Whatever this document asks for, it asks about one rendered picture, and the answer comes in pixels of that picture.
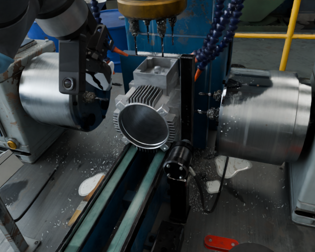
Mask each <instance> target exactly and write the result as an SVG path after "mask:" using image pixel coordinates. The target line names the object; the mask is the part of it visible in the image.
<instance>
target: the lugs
mask: <svg viewBox="0 0 315 252"><path fill-rule="evenodd" d="M177 83H178V84H179V85H180V76H179V77H178V79H177ZM127 103H128V102H127V101H126V100H125V99H124V98H122V99H121V100H120V101H119V102H118V103H117V104H116V105H115V106H116V107H117V108H118V109H119V110H120V111H121V110H122V109H123V108H124V107H125V105H126V104H127ZM169 111H170V109H169V108H168V107H167V106H166V105H165V104H164V103H163V104H162V105H161V106H160V107H159V108H158V110H157V112H159V113H160V114H161V115H162V116H163V117H164V116H165V115H167V114H168V113H169ZM121 140H122V141H123V142H124V143H125V144H126V145H127V144H129V143H130V142H129V141H128V140H127V139H126V138H125V137H124V136H123V137H122V139H121ZM170 146H171V143H170V142H166V143H165V144H164V145H163V146H161V147H160V149H162V150H163V151H164V152H165V151H166V150H168V149H169V148H170Z"/></svg>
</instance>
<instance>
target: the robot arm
mask: <svg viewBox="0 0 315 252"><path fill-rule="evenodd" d="M34 21H36V23H37V24H38V25H39V26H40V28H41V29H42V30H43V31H44V33H45V34H47V35H48V36H51V37H55V38H56V39H58V90H59V92H60V93H61V94H64V95H83V94H84V93H85V92H86V81H87V82H88V83H90V84H91V85H93V86H94V87H96V88H98V89H100V90H103V91H109V90H110V89H111V86H112V75H113V71H114V63H113V62H112V61H111V62H110V63H109V64H107V63H106V62H105V61H104V57H105V56H106V54H107V51H108V48H109V50H110V51H111V50H112V47H113V45H114V41H113V39H112V37H111V35H110V33H109V31H108V29H107V27H106V25H103V24H98V23H97V21H96V20H95V18H94V16H93V14H92V12H91V10H90V8H89V7H88V5H87V3H86V1H85V0H0V74H2V73H4V72H5V71H7V69H8V68H9V66H10V64H11V63H13V62H14V61H15V60H14V57H15V55H16V54H17V52H18V50H19V48H20V46H21V45H22V43H23V41H24V39H25V37H26V35H27V34H28V32H29V30H30V28H31V26H32V25H33V23H34ZM100 28H102V30H101V32H99V31H98V30H99V29H100ZM106 34H108V36H109V38H110V43H109V44H108V40H107V38H105V36H106ZM107 46H108V47H107Z"/></svg>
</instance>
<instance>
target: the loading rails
mask: <svg viewBox="0 0 315 252"><path fill-rule="evenodd" d="M175 142H176V141H173V142H170V143H171V146H170V148H169V149H168V150H166V151H163V150H162V149H160V148H159V149H158V151H157V152H156V150H155V152H154V151H152V152H151V150H150V151H149V152H148V150H147V151H146V152H145V149H144V151H143V150H142V149H141V150H140V148H138V149H137V146H136V147H135V148H134V145H133V144H132V143H131V142H130V143H129V144H127V145H125V146H124V148H123V149H122V151H121V152H120V154H119V155H118V157H117V158H116V160H115V161H114V163H113V164H112V166H111V167H110V169H109V170H108V172H107V173H106V175H105V176H104V178H103V179H102V181H101V182H100V184H99V185H98V187H97V189H96V190H95V192H94V193H93V195H92V196H91V198H90V199H89V201H88V202H87V204H86V205H85V207H84V208H83V210H82V211H81V213H80V214H79V216H78V217H77V219H76V220H75V222H74V223H73V225H72V226H71V228H70V229H69V231H68V232H67V234H66V235H65V237H64V238H63V240H62V241H61V243H60V244H59V246H58V247H57V249H56V250H55V252H102V251H103V249H104V247H105V245H106V243H107V241H108V239H109V237H110V235H111V233H112V232H113V230H114V228H115V226H116V224H117V222H118V220H119V218H120V216H121V214H122V212H123V210H124V209H125V210H127V212H126V214H125V216H124V218H123V220H122V222H121V224H120V226H119V228H118V229H117V231H116V233H115V235H114V237H113V239H112V241H111V243H110V245H109V247H108V249H107V251H106V252H143V250H144V249H146V250H149V251H151V249H152V246H153V243H154V241H155V238H156V236H157V234H155V233H151V230H152V227H153V225H154V222H155V220H156V217H157V215H158V212H159V210H160V207H161V205H162V202H163V201H164V202H168V203H171V196H170V188H168V187H169V184H168V182H167V175H166V173H165V172H164V169H163V166H164V164H165V161H166V159H167V158H168V157H169V155H170V153H171V148H172V146H173V144H174V143H175ZM148 162H149V163H151V164H150V166H149V168H148V170H147V172H146V174H145V176H144V178H143V180H142V182H141V184H140V186H139V188H138V190H137V191H134V189H135V187H136V185H137V183H138V181H139V180H140V178H141V176H142V174H143V172H144V170H145V168H146V166H147V164H148Z"/></svg>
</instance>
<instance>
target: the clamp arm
mask: <svg viewBox="0 0 315 252"><path fill-rule="evenodd" d="M194 96H195V55H194V54H184V53H183V54H182V55H181V56H180V141H184V142H186V141H187V143H189V144H191V145H192V146H193V137H194Z"/></svg>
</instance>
